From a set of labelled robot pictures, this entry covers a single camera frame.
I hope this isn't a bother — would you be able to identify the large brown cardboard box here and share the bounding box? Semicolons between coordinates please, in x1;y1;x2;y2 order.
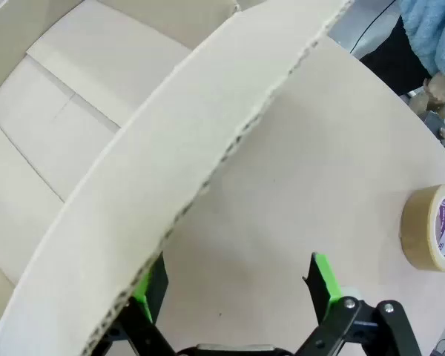
0;0;354;356

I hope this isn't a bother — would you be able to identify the person's right hand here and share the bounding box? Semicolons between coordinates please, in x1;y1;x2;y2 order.
423;72;445;104

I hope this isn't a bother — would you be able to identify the person's left hand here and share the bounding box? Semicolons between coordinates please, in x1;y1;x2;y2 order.
409;93;445;116

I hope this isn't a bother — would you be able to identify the person body blue fuzzy sweater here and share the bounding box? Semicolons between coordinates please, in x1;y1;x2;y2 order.
358;0;445;98

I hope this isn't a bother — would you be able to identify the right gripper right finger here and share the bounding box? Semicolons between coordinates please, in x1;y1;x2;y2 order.
301;251;423;356

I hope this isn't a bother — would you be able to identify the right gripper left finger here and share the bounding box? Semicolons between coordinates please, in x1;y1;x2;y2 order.
82;254;179;356

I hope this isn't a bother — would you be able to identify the brown packing tape roll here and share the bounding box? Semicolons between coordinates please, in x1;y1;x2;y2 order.
400;182;445;285

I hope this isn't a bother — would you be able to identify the thin black floor cable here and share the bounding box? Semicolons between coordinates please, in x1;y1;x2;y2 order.
350;0;398;53

